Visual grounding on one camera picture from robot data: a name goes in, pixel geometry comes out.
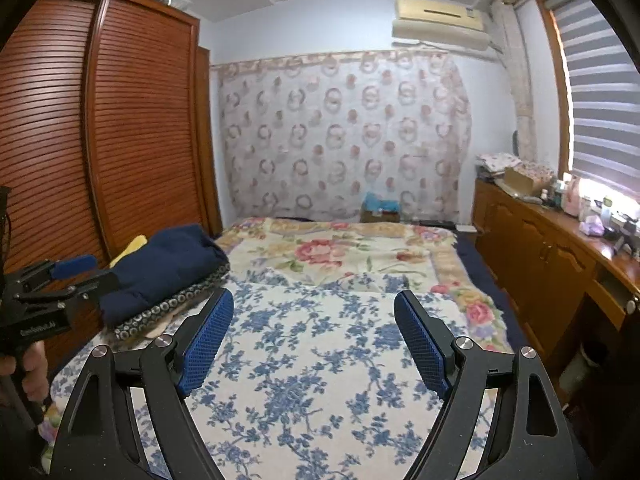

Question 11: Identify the small brown cardboard box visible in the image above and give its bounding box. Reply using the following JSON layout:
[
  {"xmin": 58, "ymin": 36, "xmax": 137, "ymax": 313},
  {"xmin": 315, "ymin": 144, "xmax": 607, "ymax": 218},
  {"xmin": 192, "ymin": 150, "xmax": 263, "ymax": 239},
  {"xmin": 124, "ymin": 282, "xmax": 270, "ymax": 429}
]
[{"xmin": 360, "ymin": 208, "xmax": 401, "ymax": 224}]

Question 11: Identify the pink container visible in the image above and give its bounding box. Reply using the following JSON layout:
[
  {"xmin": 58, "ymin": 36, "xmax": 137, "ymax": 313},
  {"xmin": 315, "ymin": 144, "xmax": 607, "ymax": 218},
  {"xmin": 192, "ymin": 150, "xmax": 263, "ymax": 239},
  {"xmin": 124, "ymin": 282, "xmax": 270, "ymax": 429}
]
[{"xmin": 562, "ymin": 175, "xmax": 581, "ymax": 216}]

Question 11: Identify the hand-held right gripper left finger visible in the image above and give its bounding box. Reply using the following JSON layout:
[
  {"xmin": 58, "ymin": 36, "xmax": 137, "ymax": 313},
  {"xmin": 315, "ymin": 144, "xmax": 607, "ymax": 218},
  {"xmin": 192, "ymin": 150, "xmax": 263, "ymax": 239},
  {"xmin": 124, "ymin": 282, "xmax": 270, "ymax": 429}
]
[{"xmin": 47, "ymin": 287, "xmax": 236, "ymax": 480}]

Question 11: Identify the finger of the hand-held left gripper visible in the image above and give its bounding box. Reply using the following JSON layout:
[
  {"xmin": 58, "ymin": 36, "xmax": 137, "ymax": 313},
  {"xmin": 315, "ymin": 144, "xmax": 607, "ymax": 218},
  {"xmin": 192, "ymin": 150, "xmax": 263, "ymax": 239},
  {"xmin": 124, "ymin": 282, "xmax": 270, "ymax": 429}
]
[
  {"xmin": 20, "ymin": 272, "xmax": 121, "ymax": 311},
  {"xmin": 7, "ymin": 254, "xmax": 98, "ymax": 291}
]

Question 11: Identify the dark ring-patterned cloth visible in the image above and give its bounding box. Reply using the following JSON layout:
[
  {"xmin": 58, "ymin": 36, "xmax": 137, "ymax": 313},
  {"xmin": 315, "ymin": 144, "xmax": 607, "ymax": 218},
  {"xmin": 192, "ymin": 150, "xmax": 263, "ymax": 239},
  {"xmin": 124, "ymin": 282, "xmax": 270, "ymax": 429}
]
[{"xmin": 107, "ymin": 260, "xmax": 232, "ymax": 346}]

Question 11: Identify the open cardboard box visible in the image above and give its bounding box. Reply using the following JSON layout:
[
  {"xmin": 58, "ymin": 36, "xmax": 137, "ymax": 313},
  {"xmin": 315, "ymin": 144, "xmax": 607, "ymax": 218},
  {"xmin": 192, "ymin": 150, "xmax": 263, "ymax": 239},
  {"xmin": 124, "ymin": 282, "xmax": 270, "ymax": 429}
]
[{"xmin": 502, "ymin": 162, "xmax": 556, "ymax": 196}]

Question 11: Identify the teal package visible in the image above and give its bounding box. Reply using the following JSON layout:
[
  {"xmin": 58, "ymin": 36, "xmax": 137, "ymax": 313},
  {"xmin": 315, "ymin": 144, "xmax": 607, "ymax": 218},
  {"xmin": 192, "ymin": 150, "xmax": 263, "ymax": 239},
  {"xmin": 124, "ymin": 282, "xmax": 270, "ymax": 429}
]
[{"xmin": 362, "ymin": 191, "xmax": 401, "ymax": 212}]

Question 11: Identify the yellow cloth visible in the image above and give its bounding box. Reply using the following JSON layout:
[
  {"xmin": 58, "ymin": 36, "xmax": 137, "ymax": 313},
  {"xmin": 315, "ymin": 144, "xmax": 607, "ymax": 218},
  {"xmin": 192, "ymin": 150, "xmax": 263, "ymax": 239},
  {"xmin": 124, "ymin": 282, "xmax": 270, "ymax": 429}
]
[{"xmin": 109, "ymin": 237, "xmax": 148, "ymax": 268}]

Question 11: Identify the wooden sideboard cabinet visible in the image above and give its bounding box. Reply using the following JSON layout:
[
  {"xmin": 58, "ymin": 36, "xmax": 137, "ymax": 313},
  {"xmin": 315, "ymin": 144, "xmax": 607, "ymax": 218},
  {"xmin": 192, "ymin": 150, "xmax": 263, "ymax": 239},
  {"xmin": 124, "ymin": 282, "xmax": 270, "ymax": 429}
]
[{"xmin": 472, "ymin": 180, "xmax": 640, "ymax": 401}]

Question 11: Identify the purple tissue pack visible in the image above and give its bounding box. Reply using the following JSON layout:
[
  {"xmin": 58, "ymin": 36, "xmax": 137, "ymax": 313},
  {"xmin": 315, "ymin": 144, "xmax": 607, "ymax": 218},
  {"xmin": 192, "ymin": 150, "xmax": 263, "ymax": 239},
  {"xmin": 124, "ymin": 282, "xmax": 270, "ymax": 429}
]
[{"xmin": 577, "ymin": 214, "xmax": 606, "ymax": 236}]

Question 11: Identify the person's left hand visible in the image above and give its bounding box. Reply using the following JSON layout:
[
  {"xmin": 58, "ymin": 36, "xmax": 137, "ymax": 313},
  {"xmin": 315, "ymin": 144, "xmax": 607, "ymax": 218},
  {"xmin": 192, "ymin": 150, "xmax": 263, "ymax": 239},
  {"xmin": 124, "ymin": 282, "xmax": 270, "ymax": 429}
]
[{"xmin": 22, "ymin": 342, "xmax": 52, "ymax": 411}]

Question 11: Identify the wooden louvred wardrobe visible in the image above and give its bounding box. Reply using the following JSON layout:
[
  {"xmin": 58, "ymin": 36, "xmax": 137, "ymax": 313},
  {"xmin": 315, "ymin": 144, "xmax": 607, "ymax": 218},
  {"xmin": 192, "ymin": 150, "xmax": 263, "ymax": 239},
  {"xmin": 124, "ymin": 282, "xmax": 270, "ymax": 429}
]
[{"xmin": 0, "ymin": 0, "xmax": 223, "ymax": 376}]

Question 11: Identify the blue floral blanket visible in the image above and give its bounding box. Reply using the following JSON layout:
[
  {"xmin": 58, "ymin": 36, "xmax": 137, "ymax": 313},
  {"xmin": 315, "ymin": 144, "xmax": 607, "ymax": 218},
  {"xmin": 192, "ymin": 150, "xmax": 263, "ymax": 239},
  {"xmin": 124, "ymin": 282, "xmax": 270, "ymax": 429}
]
[{"xmin": 42, "ymin": 272, "xmax": 506, "ymax": 480}]

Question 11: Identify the beige wall air conditioner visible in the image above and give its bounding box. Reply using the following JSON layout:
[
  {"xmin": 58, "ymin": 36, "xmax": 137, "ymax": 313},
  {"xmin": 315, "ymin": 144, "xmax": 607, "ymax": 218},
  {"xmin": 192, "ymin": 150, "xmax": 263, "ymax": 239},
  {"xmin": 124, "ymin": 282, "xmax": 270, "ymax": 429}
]
[{"xmin": 391, "ymin": 0, "xmax": 493, "ymax": 52}]

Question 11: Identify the folded floral cloth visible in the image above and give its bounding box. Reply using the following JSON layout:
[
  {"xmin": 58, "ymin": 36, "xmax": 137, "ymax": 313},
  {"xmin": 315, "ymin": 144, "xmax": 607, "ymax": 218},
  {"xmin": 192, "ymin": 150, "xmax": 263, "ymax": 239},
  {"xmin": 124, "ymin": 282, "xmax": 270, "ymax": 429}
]
[{"xmin": 475, "ymin": 152, "xmax": 523, "ymax": 178}]

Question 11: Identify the beige lace curtain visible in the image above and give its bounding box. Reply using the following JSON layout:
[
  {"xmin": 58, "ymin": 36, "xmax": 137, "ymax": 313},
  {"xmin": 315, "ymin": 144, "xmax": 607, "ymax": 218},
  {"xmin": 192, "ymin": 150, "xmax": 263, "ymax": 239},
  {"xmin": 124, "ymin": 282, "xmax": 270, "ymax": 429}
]
[{"xmin": 490, "ymin": 0, "xmax": 538, "ymax": 161}]

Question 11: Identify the ring-patterned sheer curtain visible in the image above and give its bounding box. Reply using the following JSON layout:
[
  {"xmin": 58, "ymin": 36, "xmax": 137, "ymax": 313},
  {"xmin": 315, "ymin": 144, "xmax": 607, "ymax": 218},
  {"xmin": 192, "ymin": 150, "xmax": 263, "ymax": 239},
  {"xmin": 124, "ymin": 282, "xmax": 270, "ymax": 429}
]
[{"xmin": 210, "ymin": 50, "xmax": 473, "ymax": 223}]

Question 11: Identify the small black tripod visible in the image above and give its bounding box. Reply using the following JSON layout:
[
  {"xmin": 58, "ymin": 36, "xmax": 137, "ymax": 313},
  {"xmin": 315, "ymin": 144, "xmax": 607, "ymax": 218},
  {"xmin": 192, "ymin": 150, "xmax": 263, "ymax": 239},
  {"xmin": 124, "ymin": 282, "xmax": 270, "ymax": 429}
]
[{"xmin": 605, "ymin": 212, "xmax": 638, "ymax": 253}]

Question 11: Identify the navy blue printed t-shirt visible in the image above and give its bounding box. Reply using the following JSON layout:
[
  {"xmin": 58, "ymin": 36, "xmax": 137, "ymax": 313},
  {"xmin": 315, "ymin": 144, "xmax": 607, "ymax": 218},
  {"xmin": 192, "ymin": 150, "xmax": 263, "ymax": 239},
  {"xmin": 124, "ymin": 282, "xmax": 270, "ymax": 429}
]
[{"xmin": 97, "ymin": 224, "xmax": 231, "ymax": 328}]

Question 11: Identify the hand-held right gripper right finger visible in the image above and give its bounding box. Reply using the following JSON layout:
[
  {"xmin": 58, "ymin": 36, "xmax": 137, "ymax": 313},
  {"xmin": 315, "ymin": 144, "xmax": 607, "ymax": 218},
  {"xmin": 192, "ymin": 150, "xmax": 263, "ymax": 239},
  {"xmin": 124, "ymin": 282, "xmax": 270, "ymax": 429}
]
[{"xmin": 393, "ymin": 290, "xmax": 576, "ymax": 480}]

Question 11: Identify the white waste bin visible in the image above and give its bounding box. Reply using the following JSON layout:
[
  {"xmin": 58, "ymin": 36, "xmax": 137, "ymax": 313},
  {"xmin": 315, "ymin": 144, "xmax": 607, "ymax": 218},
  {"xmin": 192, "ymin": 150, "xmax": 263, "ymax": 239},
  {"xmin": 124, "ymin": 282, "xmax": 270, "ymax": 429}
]
[{"xmin": 559, "ymin": 345, "xmax": 601, "ymax": 396}]

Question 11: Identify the striped window blind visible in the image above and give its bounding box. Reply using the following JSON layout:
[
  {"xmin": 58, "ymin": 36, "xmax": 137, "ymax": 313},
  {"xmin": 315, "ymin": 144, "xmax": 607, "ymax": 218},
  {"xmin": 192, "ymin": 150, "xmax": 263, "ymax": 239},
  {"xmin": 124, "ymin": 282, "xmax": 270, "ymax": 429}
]
[{"xmin": 545, "ymin": 0, "xmax": 640, "ymax": 198}]

